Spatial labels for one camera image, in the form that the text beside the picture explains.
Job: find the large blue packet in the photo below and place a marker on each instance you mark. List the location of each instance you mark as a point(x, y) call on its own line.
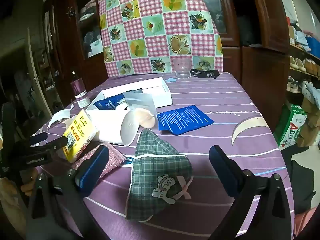
point(185, 118)

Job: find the white toilet paper roll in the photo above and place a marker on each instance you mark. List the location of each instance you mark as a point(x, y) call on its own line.
point(112, 125)

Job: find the purple bottle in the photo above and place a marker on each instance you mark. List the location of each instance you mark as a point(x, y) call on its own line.
point(80, 87)

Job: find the black plastic clip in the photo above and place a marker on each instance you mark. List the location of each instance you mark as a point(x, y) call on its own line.
point(212, 74)

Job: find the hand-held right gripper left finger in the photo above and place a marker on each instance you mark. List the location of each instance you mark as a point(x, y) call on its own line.
point(93, 167)

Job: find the white paper piece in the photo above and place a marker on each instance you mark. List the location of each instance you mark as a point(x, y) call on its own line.
point(60, 116)

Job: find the purple striped tablecloth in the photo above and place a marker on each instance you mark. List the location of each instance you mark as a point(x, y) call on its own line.
point(225, 100)

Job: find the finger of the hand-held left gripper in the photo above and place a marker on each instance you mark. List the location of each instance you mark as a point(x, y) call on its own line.
point(40, 138)
point(58, 143)

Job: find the silver foil pouch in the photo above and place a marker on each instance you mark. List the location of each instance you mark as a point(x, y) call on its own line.
point(140, 102)

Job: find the person's left hand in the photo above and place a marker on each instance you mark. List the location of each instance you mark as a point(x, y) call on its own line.
point(28, 185)

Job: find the clear glass cup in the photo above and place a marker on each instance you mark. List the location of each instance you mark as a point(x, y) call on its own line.
point(183, 73)

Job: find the green white carton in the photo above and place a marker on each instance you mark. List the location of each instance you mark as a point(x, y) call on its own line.
point(292, 127)

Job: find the small blue packet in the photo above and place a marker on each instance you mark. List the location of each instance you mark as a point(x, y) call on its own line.
point(107, 103)

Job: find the green plaid fabric pouch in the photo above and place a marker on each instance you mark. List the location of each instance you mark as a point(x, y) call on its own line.
point(155, 162)

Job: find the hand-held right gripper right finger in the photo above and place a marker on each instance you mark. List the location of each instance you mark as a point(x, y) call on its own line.
point(222, 165)

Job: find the brown cardboard boxes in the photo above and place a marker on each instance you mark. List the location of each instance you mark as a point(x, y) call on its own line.
point(310, 125)

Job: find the beige powder puff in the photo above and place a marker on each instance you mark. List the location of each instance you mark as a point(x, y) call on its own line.
point(146, 120)

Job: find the pink checkered chair cover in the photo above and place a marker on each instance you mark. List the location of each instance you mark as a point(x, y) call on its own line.
point(155, 30)

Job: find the shoe rack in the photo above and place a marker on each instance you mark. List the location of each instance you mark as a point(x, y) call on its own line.
point(305, 65)

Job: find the dark cloth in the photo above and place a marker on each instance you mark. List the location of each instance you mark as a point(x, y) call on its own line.
point(300, 177)

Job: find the yellow tissue pack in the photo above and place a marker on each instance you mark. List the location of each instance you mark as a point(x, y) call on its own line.
point(77, 133)

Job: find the white cardboard box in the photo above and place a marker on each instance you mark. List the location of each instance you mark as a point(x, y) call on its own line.
point(162, 100)

